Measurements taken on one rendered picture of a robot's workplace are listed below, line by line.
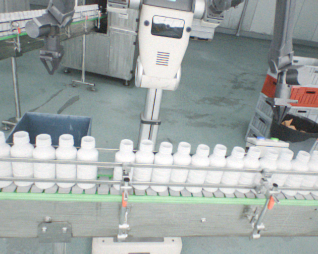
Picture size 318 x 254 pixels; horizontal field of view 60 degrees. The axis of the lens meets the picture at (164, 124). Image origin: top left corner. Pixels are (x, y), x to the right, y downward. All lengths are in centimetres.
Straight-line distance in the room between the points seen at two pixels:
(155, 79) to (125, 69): 319
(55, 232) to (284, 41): 99
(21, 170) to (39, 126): 62
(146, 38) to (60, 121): 58
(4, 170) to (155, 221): 48
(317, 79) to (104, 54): 302
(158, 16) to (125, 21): 312
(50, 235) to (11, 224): 12
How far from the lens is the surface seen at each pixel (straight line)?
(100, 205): 90
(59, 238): 101
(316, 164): 108
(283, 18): 105
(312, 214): 118
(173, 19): 129
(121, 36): 443
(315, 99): 337
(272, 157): 96
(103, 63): 462
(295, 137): 272
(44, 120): 146
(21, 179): 89
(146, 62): 132
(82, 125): 144
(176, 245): 176
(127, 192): 78
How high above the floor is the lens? 159
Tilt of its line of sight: 27 degrees down
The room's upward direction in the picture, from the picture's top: 10 degrees clockwise
